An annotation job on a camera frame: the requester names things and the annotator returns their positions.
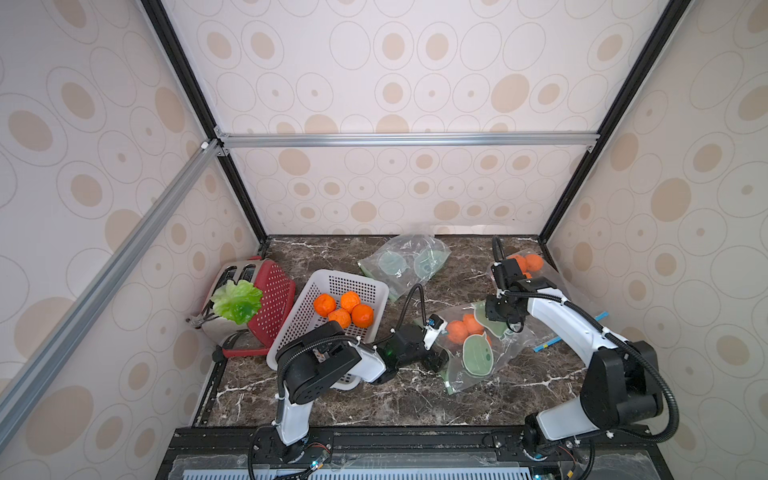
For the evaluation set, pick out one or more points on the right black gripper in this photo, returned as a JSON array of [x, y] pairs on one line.
[[503, 279]]

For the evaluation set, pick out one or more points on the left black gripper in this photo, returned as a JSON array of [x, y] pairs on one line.
[[442, 363]]

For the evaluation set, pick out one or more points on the orange toy mandarin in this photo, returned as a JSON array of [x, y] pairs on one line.
[[324, 305], [363, 316], [349, 301]]

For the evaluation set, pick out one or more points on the green-seal clear zip-top bag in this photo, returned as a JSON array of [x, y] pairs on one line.
[[480, 357]]

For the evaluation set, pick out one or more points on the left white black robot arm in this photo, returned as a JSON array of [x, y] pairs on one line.
[[313, 363]]

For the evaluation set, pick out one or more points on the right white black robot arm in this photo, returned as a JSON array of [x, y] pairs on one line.
[[623, 389]]

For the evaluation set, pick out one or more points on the blue-seal clear zip-top bag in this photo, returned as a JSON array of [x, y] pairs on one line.
[[556, 284]]

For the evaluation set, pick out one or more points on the white perforated plastic basket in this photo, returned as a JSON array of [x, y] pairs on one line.
[[303, 318]]

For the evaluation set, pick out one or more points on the green toy lettuce leaf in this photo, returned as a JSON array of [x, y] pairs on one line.
[[238, 302]]

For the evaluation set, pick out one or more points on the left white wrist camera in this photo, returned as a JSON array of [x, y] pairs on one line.
[[434, 327]]

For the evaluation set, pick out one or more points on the silver aluminium back rail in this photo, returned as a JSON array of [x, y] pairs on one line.
[[424, 139]]

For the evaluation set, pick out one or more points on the silver aluminium rail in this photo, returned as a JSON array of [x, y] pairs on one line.
[[33, 380], [424, 139]]

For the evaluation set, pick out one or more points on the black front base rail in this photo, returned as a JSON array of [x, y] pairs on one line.
[[246, 450]]

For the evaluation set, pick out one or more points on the black right corner post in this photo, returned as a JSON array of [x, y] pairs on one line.
[[648, 56]]

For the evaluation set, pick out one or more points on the black corner post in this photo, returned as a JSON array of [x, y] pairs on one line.
[[648, 56], [174, 51]]

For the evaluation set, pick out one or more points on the silver aluminium left rail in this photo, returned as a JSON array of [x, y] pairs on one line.
[[33, 380]]

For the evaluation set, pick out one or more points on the black left corner post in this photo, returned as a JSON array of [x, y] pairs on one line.
[[174, 51]]

